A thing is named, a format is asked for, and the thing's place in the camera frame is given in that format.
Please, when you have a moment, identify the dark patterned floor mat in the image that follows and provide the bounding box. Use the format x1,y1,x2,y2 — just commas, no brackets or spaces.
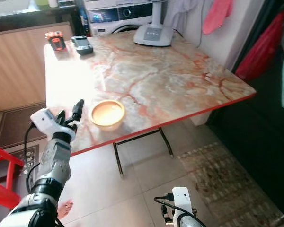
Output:
0,144,41,194

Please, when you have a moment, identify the yellow plastic bowl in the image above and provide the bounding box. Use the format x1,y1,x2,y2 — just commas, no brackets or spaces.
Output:
90,100,125,128

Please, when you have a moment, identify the red plastic stool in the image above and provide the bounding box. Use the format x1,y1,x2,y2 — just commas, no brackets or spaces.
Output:
0,144,26,209

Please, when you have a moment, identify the grey pedestal fan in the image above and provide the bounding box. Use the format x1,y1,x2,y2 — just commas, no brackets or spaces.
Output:
133,0,175,47

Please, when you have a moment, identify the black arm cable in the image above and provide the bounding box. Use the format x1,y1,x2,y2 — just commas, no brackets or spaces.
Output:
24,122,44,193
154,194,209,227

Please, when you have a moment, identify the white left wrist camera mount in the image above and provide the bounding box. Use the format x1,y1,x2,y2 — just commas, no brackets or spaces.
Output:
30,108,68,139

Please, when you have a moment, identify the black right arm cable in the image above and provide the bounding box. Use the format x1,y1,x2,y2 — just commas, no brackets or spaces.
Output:
154,194,209,227

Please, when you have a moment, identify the wooden cabinet panel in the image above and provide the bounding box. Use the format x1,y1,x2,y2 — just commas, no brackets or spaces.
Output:
0,22,72,113

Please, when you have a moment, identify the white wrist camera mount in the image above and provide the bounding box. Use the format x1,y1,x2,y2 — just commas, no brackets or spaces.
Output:
171,187,194,216
30,108,68,139

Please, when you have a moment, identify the bare person foot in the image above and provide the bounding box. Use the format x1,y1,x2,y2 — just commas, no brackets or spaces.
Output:
57,199,74,220

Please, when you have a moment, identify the orange and black device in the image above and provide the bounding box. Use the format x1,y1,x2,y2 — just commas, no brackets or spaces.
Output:
45,31,67,52

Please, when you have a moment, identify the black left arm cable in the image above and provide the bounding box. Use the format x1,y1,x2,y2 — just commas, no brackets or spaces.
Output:
24,122,44,193

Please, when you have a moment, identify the marble pattern folding table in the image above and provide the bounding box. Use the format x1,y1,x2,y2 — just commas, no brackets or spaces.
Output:
44,31,257,178

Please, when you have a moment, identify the red hanging bag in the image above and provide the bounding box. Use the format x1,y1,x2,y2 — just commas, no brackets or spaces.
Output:
235,12,284,82

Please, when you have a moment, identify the brown door mat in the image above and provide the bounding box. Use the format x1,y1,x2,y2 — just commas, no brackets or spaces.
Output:
0,102,48,151

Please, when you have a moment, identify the black handheld device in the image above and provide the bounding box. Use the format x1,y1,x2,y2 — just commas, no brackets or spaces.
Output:
70,35,94,56

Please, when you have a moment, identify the pink hanging cloth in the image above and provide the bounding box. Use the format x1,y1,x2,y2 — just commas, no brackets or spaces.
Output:
202,0,234,35

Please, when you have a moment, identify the brown patterned floor rug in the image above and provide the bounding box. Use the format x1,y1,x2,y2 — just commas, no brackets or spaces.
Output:
177,142,284,227

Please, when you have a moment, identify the white washing machine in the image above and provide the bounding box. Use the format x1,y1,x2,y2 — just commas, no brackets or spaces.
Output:
83,0,155,36

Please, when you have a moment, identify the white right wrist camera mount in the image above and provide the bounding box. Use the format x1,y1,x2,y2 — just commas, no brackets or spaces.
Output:
171,187,194,216

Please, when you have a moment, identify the white hanging cloth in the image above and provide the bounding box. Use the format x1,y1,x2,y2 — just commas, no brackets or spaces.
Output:
162,0,205,32

